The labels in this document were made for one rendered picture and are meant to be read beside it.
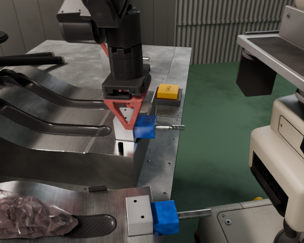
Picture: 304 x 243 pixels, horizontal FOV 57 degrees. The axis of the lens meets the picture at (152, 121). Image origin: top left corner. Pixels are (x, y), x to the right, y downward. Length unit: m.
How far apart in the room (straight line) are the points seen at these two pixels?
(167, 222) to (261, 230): 0.82
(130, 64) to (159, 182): 0.25
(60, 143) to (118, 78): 0.18
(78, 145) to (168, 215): 0.22
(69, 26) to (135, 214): 0.31
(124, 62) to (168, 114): 0.36
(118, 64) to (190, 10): 2.67
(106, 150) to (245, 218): 0.83
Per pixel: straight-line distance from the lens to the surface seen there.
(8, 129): 0.61
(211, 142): 2.04
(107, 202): 0.48
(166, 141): 0.69
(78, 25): 0.48
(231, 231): 1.19
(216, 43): 3.31
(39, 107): 0.68
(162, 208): 0.45
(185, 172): 1.78
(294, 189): 0.66
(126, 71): 0.47
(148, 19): 3.08
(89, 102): 0.70
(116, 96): 0.47
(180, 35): 3.15
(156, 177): 0.59
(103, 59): 0.80
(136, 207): 0.44
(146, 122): 0.53
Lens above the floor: 1.22
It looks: 33 degrees down
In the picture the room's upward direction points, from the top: straight up
